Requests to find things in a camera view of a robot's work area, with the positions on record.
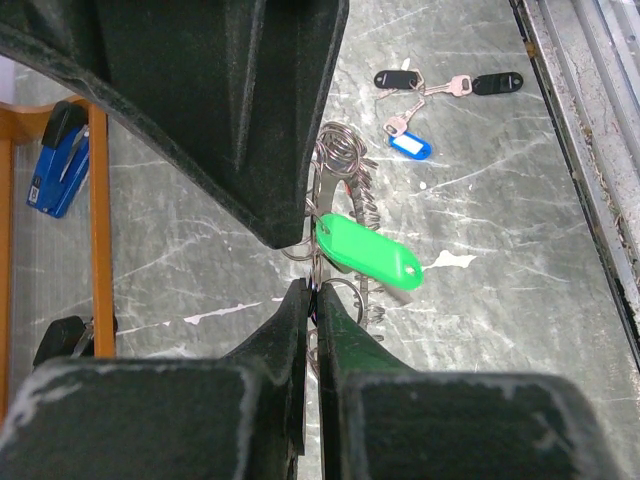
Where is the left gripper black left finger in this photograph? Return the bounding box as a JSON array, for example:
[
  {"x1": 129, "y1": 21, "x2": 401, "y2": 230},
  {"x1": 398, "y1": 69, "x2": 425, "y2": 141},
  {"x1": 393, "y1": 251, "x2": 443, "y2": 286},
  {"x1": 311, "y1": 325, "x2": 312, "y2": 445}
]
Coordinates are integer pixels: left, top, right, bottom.
[{"x1": 1, "y1": 279, "x2": 309, "y2": 479}]

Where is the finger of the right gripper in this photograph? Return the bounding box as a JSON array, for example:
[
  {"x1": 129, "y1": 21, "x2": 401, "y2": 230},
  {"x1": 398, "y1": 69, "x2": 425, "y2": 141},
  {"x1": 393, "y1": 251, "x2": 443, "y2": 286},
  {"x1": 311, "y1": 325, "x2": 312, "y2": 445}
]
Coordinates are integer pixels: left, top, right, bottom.
[{"x1": 1, "y1": 0, "x2": 349, "y2": 249}]

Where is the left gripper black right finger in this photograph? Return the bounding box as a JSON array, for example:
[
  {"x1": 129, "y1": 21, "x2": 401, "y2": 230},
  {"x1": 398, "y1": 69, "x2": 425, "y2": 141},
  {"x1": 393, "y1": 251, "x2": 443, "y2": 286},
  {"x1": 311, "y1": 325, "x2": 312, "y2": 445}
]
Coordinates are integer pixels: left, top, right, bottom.
[{"x1": 317, "y1": 285, "x2": 620, "y2": 479}]

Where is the large metal keyring chain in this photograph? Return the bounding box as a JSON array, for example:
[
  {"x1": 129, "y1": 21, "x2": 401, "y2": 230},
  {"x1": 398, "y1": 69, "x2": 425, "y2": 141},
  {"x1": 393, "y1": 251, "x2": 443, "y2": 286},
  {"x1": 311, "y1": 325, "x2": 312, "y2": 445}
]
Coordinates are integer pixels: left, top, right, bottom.
[{"x1": 282, "y1": 121, "x2": 386, "y2": 376}]

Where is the green key tag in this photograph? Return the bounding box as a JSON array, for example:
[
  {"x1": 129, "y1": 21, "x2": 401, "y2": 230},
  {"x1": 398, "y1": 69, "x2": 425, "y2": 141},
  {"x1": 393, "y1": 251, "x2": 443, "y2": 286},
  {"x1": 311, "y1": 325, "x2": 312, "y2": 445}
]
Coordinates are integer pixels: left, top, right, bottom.
[{"x1": 315, "y1": 213, "x2": 423, "y2": 291}]

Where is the black key fob upper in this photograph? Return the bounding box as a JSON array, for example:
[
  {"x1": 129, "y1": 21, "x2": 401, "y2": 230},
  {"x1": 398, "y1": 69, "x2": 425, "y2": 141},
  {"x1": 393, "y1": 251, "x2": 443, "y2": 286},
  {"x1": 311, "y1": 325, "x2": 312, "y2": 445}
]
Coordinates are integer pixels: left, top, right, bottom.
[{"x1": 373, "y1": 70, "x2": 420, "y2": 90}]

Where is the black key fob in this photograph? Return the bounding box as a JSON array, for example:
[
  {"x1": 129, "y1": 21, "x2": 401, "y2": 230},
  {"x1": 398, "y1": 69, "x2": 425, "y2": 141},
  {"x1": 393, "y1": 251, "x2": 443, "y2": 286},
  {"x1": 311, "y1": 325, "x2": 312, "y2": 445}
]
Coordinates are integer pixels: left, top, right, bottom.
[
  {"x1": 373, "y1": 70, "x2": 420, "y2": 90},
  {"x1": 472, "y1": 72, "x2": 524, "y2": 96}
]

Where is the silver key with DAPA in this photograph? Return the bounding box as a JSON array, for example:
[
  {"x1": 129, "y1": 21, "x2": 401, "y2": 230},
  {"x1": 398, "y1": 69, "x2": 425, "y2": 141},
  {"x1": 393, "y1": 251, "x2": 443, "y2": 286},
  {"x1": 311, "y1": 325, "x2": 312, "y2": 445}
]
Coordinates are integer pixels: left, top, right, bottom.
[{"x1": 383, "y1": 99, "x2": 425, "y2": 138}]

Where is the blue key tag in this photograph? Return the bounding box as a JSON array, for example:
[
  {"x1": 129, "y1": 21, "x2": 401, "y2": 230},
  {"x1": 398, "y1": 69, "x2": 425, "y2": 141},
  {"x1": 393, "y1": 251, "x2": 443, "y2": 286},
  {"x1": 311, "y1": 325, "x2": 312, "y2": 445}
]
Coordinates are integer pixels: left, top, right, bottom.
[{"x1": 389, "y1": 132, "x2": 432, "y2": 161}]

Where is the black stapler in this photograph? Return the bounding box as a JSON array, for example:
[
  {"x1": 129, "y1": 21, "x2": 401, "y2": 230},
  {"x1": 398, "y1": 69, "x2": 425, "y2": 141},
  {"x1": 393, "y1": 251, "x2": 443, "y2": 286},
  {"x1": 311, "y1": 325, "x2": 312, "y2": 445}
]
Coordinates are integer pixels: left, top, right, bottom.
[{"x1": 32, "y1": 315, "x2": 95, "y2": 369}]

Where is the blue stapler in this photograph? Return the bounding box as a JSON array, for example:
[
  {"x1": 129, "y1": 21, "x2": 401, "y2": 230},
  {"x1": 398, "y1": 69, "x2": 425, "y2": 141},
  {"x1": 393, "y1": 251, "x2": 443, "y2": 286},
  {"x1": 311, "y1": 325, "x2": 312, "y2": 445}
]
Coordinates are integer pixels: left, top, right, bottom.
[{"x1": 26, "y1": 101, "x2": 89, "y2": 218}]

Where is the silver key centre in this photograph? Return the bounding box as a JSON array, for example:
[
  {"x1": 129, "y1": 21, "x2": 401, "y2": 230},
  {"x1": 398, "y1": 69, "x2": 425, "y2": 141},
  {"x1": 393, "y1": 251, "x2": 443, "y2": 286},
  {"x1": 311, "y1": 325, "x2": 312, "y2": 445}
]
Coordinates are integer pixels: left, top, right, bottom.
[{"x1": 420, "y1": 75, "x2": 473, "y2": 97}]

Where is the wooden three-tier shelf rack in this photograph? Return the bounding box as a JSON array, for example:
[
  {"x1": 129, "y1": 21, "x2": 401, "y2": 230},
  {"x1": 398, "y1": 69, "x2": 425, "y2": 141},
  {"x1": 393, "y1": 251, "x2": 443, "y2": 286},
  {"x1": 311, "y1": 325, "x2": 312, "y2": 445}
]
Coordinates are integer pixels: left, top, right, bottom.
[{"x1": 1, "y1": 95, "x2": 116, "y2": 417}]

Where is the black key fob lower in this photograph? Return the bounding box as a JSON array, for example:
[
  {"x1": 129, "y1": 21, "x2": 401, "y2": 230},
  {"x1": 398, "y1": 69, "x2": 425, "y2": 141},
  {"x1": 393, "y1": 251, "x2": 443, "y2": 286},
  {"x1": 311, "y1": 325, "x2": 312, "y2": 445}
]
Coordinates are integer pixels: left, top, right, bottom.
[{"x1": 472, "y1": 72, "x2": 524, "y2": 96}]

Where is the aluminium mounting rail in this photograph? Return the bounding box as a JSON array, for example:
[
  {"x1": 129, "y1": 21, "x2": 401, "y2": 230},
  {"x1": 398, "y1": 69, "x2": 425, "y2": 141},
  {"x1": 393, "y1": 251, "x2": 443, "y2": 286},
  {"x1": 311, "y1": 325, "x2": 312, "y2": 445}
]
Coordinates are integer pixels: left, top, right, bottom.
[{"x1": 511, "y1": 1, "x2": 639, "y2": 357}]

